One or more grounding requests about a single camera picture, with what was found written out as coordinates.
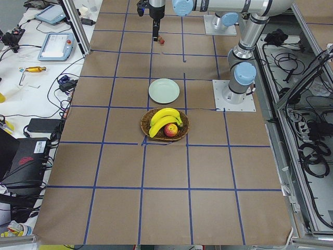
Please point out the far teach pendant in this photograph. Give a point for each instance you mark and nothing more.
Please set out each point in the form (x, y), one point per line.
(52, 14)

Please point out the black computer case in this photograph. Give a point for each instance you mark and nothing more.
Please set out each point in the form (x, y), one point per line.
(22, 169)

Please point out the pale green plate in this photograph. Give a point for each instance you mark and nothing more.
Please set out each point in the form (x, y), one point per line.
(163, 91)

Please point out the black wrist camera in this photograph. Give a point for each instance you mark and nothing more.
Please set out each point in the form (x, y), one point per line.
(141, 6)

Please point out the near teach pendant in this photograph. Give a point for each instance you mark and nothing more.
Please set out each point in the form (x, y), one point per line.
(56, 47)

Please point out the yellow banana bunch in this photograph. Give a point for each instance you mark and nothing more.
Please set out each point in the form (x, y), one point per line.
(162, 118)

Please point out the aluminium frame post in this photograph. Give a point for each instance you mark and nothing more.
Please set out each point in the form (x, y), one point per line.
(72, 16)

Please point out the black power brick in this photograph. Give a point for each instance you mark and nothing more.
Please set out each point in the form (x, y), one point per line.
(40, 125)

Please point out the white paper cup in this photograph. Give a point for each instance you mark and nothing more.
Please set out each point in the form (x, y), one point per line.
(84, 11)

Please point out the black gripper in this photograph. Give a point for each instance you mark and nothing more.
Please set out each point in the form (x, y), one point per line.
(156, 12)

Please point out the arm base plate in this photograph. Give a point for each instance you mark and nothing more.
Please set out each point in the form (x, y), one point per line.
(226, 100)
(214, 26)

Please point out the red yellow apple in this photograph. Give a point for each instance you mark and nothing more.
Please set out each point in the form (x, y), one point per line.
(170, 130)

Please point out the gold metal tool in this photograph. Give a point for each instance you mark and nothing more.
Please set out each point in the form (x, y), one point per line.
(36, 69)

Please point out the teach pendant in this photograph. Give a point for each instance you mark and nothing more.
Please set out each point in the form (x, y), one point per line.
(52, 14)
(56, 47)

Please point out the woven wicker basket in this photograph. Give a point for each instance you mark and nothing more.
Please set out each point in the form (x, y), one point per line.
(145, 126)

